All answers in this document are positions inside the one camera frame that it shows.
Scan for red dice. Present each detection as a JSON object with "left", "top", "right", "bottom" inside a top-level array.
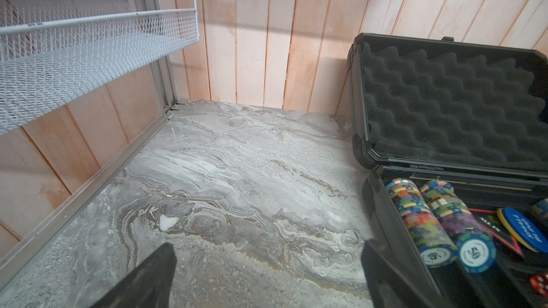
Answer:
[{"left": 529, "top": 272, "right": 548, "bottom": 298}]

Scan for multicolour chip stack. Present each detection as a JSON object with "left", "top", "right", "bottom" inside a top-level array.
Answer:
[
  {"left": 420, "top": 181, "right": 497, "bottom": 274},
  {"left": 385, "top": 178, "right": 458, "bottom": 268},
  {"left": 530, "top": 198, "right": 548, "bottom": 223}
]

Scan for black red triangular card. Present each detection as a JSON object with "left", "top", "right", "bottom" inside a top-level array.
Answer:
[{"left": 470, "top": 209, "right": 525, "bottom": 259}]

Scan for dark grey poker case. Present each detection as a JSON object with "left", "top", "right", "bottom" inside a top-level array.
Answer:
[{"left": 346, "top": 34, "right": 547, "bottom": 307}]

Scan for white wire mesh shelf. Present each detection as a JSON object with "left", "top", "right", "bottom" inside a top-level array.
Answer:
[{"left": 1, "top": 0, "right": 200, "bottom": 133}]

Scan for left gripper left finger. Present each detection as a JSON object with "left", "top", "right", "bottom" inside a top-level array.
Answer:
[{"left": 92, "top": 242, "right": 177, "bottom": 308}]

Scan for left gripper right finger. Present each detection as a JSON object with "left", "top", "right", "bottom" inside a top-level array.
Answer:
[{"left": 361, "top": 240, "right": 450, "bottom": 307}]

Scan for blue round dealer button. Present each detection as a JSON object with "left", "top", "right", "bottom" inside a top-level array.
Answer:
[{"left": 497, "top": 207, "right": 547, "bottom": 253}]

